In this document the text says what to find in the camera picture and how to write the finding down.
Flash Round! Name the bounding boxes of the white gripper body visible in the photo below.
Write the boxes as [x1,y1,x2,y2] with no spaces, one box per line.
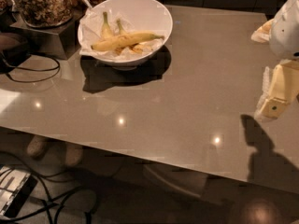
[269,0,299,60]

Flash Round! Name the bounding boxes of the black cable on table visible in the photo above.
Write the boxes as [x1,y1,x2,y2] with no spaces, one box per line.
[0,51,62,84]

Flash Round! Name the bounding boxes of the left beige shoe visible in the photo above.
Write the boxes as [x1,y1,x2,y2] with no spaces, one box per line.
[26,135,48,159]

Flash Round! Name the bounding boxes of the yellow banana underneath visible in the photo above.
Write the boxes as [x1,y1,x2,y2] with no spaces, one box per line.
[115,19,152,55]

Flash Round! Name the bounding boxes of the glass jar of nuts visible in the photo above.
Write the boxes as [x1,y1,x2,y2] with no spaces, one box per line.
[13,0,73,28]

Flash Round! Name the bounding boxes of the right beige shoe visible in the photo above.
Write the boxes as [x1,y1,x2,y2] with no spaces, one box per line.
[65,143,83,167]

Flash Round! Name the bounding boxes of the dark metal stand box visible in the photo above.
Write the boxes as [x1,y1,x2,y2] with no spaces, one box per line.
[10,10,82,60]

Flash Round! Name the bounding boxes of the white paper napkin in bowl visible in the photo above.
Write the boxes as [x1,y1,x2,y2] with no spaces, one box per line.
[78,7,171,66]

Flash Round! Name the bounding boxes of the yellow banana left stem up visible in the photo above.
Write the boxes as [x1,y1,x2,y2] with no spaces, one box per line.
[101,12,114,39]

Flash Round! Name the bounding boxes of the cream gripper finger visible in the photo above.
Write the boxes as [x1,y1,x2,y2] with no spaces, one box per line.
[251,19,273,43]
[254,60,299,120]

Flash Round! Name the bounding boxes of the beige shoe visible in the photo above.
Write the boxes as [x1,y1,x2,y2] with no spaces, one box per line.
[65,143,83,167]
[26,135,48,159]

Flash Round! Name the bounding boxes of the silver device on floor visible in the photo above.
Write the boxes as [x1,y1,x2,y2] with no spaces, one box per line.
[0,165,37,217]

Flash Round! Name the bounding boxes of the yellow banana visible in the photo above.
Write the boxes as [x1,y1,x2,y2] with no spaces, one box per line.
[91,31,164,51]

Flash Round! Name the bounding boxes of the black floor cables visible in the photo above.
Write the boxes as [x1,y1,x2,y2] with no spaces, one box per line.
[0,151,102,224]

